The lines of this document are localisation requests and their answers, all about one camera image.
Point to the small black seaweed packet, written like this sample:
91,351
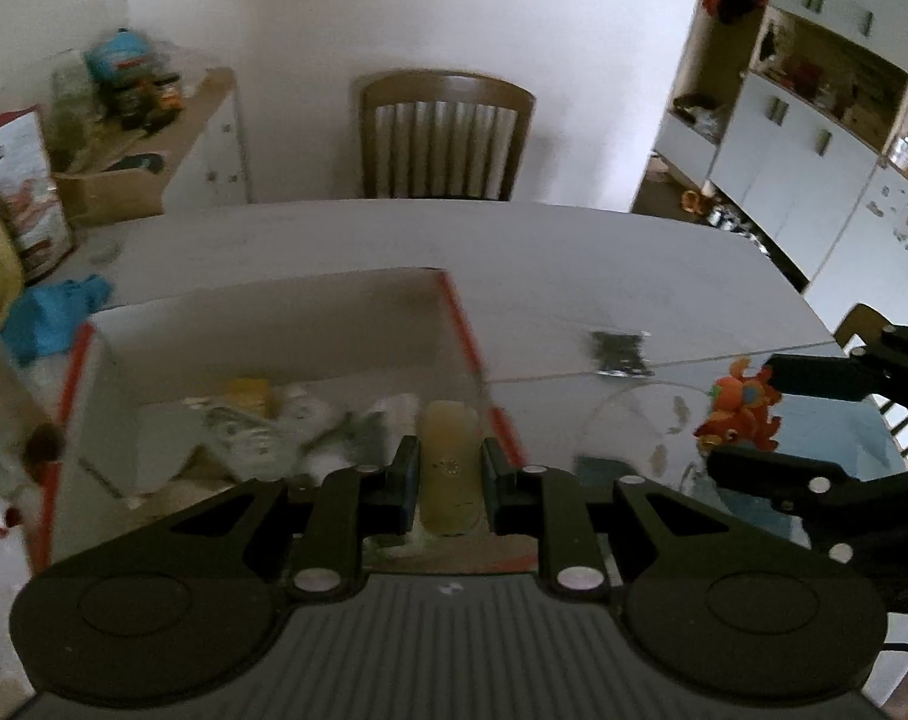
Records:
620,354

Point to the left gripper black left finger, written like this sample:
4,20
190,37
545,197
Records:
332,522

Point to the white wall cupboard unit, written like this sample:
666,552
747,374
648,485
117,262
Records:
788,123

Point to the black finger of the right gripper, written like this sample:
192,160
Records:
871,517
820,377

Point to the grey round tape dispenser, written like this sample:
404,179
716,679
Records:
250,447

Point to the blue cloth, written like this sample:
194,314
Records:
45,319

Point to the yellow small box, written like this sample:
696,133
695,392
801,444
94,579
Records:
252,395

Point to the red white printed bag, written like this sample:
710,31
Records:
30,204

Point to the beige small bottle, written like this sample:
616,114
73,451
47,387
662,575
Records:
450,496

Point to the orange plush toy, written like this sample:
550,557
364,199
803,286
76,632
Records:
740,414

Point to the white cabinet with wood top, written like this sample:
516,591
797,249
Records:
201,152

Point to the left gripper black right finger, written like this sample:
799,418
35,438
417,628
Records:
547,505

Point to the brown wooden chair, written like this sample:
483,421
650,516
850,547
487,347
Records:
442,134

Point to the brown cardboard box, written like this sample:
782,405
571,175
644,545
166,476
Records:
110,197

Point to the red and white cardboard box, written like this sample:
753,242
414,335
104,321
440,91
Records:
347,338

